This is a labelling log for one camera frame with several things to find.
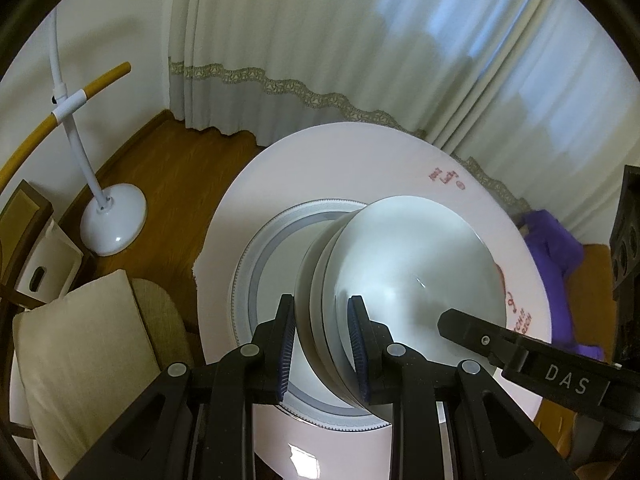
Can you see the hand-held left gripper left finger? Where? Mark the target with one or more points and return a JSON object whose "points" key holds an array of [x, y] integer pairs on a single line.
{"points": [[285, 355]]}

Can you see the cream cushion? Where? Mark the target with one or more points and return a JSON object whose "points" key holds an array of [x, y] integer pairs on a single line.
{"points": [[85, 350]]}

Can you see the beige curtain panel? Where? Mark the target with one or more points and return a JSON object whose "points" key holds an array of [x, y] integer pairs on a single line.
{"points": [[575, 110], [300, 35]]}

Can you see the brown armchair with purple throw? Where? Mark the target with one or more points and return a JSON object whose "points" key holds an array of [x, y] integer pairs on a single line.
{"points": [[550, 250]]}

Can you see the white stand yellow arms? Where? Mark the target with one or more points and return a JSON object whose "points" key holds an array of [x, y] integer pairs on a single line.
{"points": [[112, 220]]}

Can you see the round pink table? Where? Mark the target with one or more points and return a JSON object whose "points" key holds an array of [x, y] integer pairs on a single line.
{"points": [[300, 170]]}

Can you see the white plate grey rim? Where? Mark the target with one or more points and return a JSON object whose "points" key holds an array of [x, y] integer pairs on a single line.
{"points": [[270, 280]]}

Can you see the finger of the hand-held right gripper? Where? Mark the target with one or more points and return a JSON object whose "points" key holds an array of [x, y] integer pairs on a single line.
{"points": [[627, 260], [565, 385]]}

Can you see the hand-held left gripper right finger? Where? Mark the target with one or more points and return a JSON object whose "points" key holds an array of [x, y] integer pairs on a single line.
{"points": [[357, 350]]}

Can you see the brown woven cushion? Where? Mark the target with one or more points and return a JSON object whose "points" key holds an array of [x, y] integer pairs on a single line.
{"points": [[160, 310]]}

